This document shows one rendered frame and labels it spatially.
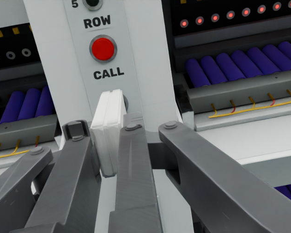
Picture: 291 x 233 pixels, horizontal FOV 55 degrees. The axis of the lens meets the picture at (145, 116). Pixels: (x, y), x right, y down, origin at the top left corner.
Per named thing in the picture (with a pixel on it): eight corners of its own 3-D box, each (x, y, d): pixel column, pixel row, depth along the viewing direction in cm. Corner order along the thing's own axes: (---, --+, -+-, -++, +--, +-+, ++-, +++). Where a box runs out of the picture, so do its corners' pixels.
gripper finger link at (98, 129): (117, 177, 15) (102, 180, 15) (119, 128, 21) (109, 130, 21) (104, 124, 14) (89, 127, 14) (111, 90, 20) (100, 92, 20)
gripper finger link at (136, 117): (121, 150, 12) (187, 137, 12) (122, 113, 17) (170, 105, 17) (127, 179, 13) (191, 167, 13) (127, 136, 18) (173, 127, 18)
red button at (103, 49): (116, 58, 20) (111, 36, 20) (94, 62, 20) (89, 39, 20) (116, 57, 21) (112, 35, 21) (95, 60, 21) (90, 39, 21)
